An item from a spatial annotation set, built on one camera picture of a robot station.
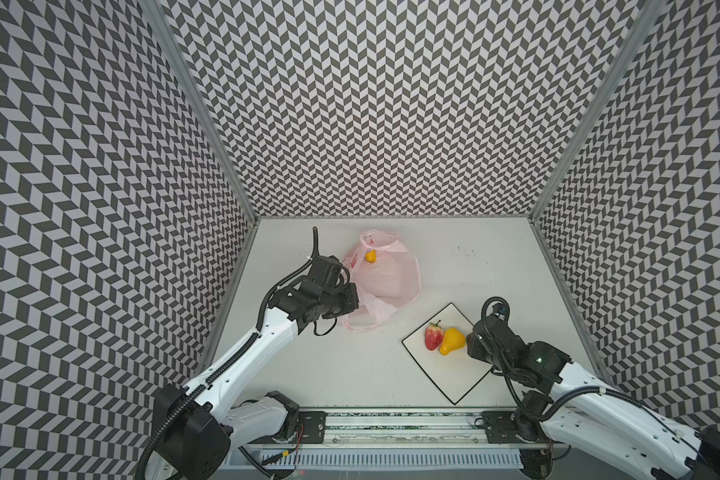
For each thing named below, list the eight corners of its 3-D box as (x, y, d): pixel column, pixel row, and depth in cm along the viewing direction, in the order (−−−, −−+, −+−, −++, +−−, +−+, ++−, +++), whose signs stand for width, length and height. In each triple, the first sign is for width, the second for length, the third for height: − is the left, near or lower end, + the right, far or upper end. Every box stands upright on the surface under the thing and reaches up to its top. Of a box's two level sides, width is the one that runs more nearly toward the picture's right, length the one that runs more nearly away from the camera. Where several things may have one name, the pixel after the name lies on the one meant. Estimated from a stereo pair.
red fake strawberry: (426, 350, 85) (427, 345, 82) (423, 325, 90) (424, 320, 87) (443, 350, 85) (445, 345, 82) (439, 325, 90) (441, 320, 87)
